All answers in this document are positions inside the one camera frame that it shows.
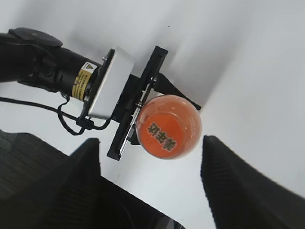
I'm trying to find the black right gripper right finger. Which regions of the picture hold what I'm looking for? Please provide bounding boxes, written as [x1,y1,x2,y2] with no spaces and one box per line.
[201,135,305,229]

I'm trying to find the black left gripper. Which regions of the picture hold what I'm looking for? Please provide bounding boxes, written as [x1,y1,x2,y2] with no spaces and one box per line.
[107,46,202,160]

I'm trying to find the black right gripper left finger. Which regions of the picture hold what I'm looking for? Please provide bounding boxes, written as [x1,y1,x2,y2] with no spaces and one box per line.
[0,132,182,229]

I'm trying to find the orange Mirinda soda bottle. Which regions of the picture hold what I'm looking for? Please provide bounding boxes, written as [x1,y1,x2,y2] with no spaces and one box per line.
[135,95,202,159]

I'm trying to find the orange bottle cap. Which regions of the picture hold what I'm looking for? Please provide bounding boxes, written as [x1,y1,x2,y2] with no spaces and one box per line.
[139,112,187,160]

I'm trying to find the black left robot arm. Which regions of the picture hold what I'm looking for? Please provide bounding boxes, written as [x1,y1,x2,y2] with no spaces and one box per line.
[0,28,202,160]

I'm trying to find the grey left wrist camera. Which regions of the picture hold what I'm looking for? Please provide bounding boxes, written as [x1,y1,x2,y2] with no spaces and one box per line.
[85,47,134,120]

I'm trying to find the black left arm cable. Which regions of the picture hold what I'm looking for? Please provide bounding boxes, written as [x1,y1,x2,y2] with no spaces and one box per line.
[0,94,112,136]

